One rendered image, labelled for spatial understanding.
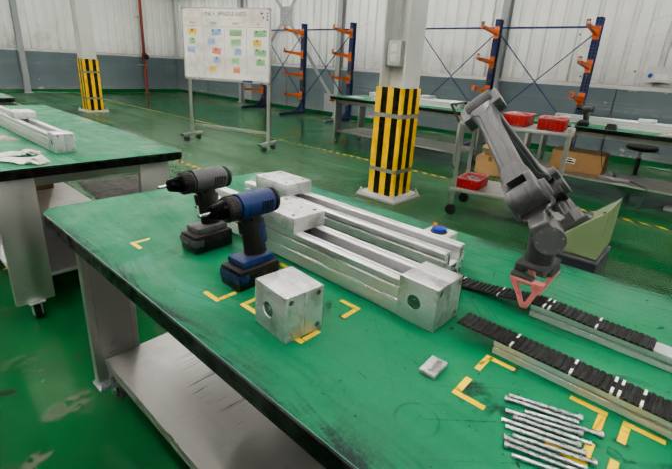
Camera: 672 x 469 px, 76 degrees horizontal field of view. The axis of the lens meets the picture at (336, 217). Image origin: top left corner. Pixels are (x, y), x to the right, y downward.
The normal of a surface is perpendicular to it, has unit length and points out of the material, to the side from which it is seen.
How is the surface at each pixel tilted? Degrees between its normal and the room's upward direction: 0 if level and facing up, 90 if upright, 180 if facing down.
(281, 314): 90
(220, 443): 0
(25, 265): 90
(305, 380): 0
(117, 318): 90
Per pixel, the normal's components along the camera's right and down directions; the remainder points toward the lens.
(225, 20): -0.37, 0.29
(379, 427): 0.06, -0.94
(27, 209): 0.73, 0.26
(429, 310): -0.68, 0.21
